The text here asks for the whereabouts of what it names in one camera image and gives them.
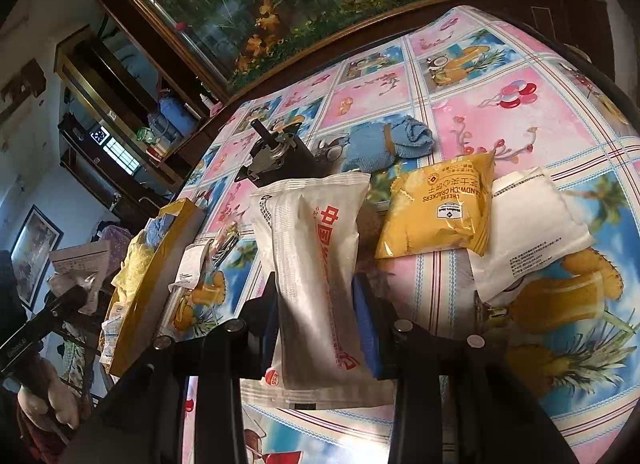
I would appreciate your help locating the yellow sandwich cracker packet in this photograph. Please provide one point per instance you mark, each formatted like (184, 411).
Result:
(444, 206)

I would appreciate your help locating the colourful patterned tablecloth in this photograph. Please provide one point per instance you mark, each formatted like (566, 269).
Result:
(568, 332)

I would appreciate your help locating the blue terry towel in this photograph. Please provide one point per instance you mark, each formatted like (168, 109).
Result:
(157, 228)

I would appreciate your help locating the black metal motor part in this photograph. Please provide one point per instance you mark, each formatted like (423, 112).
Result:
(279, 155)

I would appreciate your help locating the blue water jug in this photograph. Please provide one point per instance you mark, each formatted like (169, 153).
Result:
(178, 116)

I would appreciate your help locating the clear bag of coloured sticks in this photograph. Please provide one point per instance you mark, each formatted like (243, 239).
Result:
(224, 241)

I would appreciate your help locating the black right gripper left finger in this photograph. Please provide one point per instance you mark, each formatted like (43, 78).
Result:
(179, 392)

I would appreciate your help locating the white long red-lettered packet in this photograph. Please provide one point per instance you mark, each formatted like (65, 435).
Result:
(307, 238)

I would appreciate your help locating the yellow terry towel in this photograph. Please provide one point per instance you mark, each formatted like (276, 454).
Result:
(133, 268)

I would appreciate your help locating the small blue cloth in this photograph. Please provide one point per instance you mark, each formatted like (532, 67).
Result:
(377, 146)

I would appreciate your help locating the white flat pouch recycling mark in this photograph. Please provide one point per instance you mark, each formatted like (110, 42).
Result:
(531, 225)

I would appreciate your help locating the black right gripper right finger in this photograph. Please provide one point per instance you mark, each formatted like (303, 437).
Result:
(496, 419)

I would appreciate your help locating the white foam tray yellow tape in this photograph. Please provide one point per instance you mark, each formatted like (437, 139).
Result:
(143, 310)

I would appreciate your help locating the framed wall picture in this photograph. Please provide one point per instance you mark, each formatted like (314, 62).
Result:
(38, 236)

